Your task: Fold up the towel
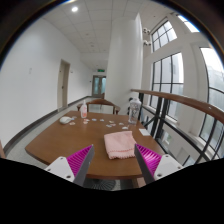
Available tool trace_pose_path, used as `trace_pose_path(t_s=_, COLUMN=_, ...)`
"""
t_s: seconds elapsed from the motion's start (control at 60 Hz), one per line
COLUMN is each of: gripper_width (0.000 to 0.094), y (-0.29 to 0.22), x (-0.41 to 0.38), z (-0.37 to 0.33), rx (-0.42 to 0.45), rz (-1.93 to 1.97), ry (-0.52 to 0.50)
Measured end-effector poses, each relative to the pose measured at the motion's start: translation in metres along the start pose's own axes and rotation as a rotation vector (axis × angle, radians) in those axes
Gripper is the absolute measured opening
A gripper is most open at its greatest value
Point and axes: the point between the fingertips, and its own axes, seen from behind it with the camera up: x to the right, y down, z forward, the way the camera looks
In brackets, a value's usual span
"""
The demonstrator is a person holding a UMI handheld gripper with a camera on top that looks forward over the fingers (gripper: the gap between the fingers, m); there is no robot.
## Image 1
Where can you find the wooden handrail with black posts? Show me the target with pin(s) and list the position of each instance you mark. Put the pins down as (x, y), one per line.
(186, 101)

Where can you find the green exit sign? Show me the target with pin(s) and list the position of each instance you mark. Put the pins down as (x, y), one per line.
(101, 70)

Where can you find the round ceiling light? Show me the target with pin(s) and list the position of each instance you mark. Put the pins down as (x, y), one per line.
(74, 9)

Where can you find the wide curved glass window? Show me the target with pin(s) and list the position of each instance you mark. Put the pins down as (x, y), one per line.
(215, 93)

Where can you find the beige side door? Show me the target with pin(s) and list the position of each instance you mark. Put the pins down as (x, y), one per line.
(63, 83)

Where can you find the glazed double door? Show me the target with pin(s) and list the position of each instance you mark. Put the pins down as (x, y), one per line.
(99, 86)

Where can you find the arched black-framed window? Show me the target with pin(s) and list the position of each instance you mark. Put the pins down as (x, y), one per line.
(164, 35)

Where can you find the small paper card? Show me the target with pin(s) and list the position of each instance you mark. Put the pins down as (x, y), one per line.
(125, 127)
(113, 124)
(108, 125)
(72, 123)
(121, 123)
(94, 119)
(86, 122)
(111, 121)
(87, 119)
(101, 120)
(74, 117)

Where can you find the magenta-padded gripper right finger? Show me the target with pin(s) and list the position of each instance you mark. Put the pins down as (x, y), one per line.
(151, 161)

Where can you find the pink towel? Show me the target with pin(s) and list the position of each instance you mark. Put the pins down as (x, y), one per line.
(119, 144)

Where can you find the white crumpled cloth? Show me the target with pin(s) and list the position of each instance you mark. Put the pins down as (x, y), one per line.
(65, 120)

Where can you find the white security cameras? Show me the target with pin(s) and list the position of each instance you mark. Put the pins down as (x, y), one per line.
(146, 36)

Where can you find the black round table base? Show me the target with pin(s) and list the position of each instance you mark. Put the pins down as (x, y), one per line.
(100, 184)

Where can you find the tall black-framed window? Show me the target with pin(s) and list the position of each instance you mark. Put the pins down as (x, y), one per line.
(167, 83)

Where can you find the clear plastic drink bottle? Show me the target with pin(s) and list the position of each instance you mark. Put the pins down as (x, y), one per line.
(134, 111)

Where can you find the white paper sheet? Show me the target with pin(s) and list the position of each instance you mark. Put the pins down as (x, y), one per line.
(144, 132)

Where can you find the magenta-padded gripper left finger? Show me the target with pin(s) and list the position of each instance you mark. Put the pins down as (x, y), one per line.
(78, 161)

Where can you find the brown wooden chair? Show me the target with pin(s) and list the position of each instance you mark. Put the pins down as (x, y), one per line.
(100, 101)

